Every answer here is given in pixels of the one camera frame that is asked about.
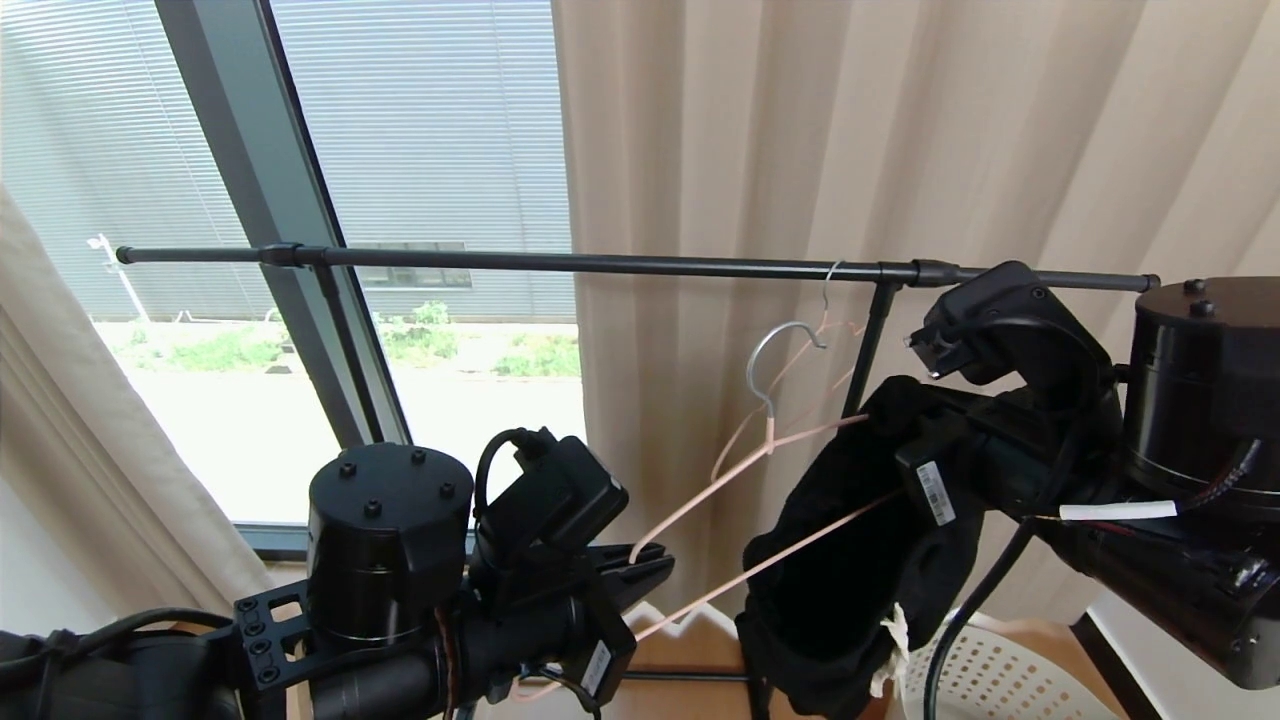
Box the pink clothes hanger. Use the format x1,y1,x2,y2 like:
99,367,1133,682
709,259,872,484
515,319,902,701

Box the white laundry basket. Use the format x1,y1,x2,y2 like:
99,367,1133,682
898,610,1107,720

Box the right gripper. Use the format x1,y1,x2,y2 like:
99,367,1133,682
894,388,1127,530

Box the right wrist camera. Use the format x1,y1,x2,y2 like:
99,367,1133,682
904,261,1120,412

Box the black clothes rack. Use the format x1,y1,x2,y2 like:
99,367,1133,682
115,243,1162,720

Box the beige curtain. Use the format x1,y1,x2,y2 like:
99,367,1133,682
0,185,277,633
550,0,1280,643

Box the window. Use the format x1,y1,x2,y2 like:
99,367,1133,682
0,0,587,557

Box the black shorts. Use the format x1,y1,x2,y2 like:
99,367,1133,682
734,375,1002,720

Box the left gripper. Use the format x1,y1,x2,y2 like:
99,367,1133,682
448,563,640,710

